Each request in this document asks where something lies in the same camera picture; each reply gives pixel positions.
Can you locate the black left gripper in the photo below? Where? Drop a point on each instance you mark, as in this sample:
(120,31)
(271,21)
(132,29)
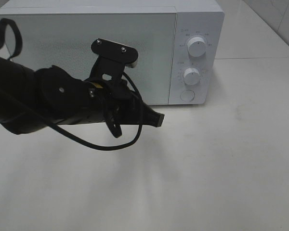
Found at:
(126,103)

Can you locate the white microwave oven body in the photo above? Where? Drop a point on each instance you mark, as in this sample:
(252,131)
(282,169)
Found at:
(192,17)

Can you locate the white timer knob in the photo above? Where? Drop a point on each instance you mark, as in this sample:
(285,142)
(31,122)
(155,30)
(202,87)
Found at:
(191,76)

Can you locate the white microwave door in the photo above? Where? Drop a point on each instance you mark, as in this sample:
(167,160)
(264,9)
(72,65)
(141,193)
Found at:
(65,41)

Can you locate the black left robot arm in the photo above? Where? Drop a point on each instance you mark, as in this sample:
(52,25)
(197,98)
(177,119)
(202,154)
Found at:
(29,99)

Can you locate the left silver black wrist camera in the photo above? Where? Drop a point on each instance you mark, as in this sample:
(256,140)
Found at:
(114,51)

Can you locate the round white door button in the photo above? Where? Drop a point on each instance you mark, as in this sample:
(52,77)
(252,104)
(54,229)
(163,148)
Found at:
(187,96)

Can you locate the upper white power knob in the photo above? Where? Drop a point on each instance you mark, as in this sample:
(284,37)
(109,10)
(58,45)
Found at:
(196,46)

